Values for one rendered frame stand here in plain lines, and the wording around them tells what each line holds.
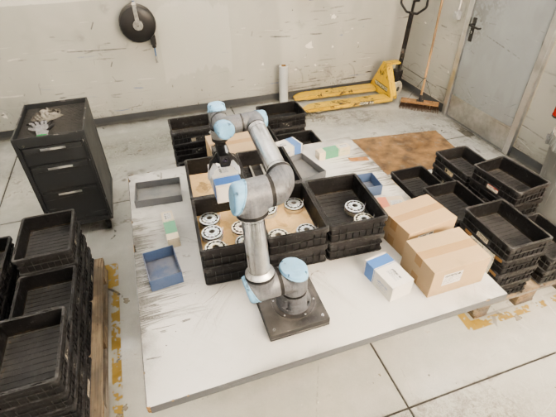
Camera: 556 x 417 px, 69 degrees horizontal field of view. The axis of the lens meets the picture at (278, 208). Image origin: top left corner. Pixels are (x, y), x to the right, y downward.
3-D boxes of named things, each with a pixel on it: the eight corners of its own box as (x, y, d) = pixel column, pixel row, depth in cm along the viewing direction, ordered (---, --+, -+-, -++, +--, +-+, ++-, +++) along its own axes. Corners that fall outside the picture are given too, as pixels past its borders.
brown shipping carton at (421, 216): (403, 258, 201) (409, 234, 191) (376, 232, 217) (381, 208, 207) (449, 240, 211) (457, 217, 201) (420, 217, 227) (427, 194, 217)
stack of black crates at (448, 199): (481, 249, 285) (496, 211, 264) (445, 259, 278) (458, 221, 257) (445, 215, 315) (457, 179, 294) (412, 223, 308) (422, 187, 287)
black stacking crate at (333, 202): (385, 235, 198) (389, 217, 191) (328, 246, 192) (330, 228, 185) (352, 190, 228) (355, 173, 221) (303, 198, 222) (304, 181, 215)
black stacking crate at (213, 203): (267, 258, 186) (266, 240, 179) (203, 271, 180) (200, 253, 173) (249, 208, 216) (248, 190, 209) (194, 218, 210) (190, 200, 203)
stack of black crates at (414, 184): (445, 215, 315) (452, 191, 301) (412, 223, 308) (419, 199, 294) (416, 188, 345) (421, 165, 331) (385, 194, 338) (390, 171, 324)
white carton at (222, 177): (243, 198, 183) (242, 182, 178) (218, 203, 180) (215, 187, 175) (233, 175, 198) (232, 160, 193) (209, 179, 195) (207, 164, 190)
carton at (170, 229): (180, 246, 210) (179, 237, 206) (169, 248, 208) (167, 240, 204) (173, 218, 227) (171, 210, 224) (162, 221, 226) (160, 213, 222)
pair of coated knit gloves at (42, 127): (52, 135, 272) (50, 131, 270) (22, 140, 268) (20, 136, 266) (55, 120, 291) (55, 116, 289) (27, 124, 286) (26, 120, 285)
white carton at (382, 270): (362, 272, 194) (364, 259, 188) (382, 264, 198) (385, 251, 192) (389, 302, 179) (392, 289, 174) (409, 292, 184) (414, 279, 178)
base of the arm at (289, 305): (316, 309, 171) (317, 294, 165) (283, 319, 168) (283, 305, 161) (302, 282, 182) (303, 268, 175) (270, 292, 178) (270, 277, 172)
